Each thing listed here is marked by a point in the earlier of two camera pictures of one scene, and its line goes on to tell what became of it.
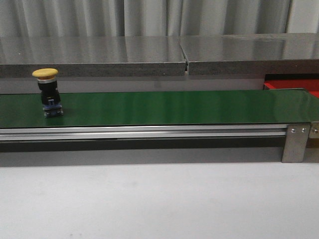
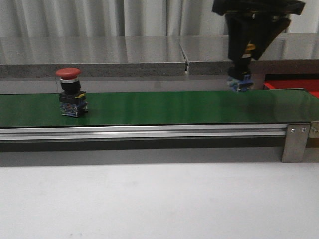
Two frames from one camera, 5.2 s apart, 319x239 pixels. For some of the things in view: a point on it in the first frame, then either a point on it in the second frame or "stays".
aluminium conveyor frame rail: (141, 132) stays
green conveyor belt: (136, 109) stays
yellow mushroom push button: (50, 97) -> (240, 77)
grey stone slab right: (251, 54) stays
